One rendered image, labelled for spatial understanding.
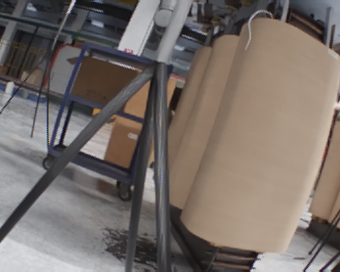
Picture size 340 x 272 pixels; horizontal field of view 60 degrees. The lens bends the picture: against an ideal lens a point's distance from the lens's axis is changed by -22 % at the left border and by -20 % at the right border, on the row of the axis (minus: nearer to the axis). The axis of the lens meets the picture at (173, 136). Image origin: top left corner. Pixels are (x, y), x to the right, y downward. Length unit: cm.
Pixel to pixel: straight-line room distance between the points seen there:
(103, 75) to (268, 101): 134
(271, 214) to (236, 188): 19
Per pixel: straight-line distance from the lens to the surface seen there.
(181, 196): 168
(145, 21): 1244
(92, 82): 233
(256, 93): 125
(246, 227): 127
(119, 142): 294
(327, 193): 323
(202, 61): 215
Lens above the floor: 54
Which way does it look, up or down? 1 degrees down
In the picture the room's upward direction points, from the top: 19 degrees clockwise
